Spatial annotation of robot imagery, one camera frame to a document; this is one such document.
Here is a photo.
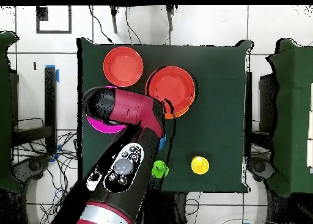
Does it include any large orange bowl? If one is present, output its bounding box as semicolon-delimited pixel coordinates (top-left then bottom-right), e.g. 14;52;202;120
145;74;196;120

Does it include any black post with blue tape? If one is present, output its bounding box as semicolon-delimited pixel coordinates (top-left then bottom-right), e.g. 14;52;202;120
44;65;60;155

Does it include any green cup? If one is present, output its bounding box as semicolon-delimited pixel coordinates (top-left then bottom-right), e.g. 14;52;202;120
151;159;170;179

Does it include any large pink bowl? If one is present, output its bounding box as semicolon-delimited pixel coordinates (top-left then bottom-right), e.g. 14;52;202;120
86;85;128;134

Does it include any tangle of black cables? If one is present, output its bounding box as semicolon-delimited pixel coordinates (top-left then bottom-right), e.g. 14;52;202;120
12;131;79;224

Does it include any black stand leg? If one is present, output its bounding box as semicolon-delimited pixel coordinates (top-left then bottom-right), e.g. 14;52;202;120
165;5;175;32
109;5;119;34

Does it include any yellow cup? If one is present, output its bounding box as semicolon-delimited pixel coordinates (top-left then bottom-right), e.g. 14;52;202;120
191;156;210;175

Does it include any black upright bar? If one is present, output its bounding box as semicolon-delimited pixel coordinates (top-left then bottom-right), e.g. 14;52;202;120
245;71;252;156

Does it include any black table base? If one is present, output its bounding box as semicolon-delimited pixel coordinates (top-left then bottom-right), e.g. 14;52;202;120
141;191;190;224

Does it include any large red bowl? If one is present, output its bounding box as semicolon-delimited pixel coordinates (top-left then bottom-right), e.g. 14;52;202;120
147;65;197;113
103;46;144;88

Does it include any black cable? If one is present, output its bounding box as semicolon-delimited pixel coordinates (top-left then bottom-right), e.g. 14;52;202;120
88;5;114;45

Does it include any black round device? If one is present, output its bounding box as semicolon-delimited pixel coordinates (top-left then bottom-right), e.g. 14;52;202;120
10;154;51;183
246;155;276;183

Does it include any blue bowl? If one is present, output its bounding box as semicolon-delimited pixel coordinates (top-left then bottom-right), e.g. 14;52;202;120
158;133;167;151

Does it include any black square frame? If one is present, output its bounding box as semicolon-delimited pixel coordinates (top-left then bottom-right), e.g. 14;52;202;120
35;5;72;35

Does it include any dark green table cloth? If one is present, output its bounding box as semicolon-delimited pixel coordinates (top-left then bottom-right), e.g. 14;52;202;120
76;37;254;193

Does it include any green cloth covered table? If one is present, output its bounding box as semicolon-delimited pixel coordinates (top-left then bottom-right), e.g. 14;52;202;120
266;38;313;198
0;31;24;193

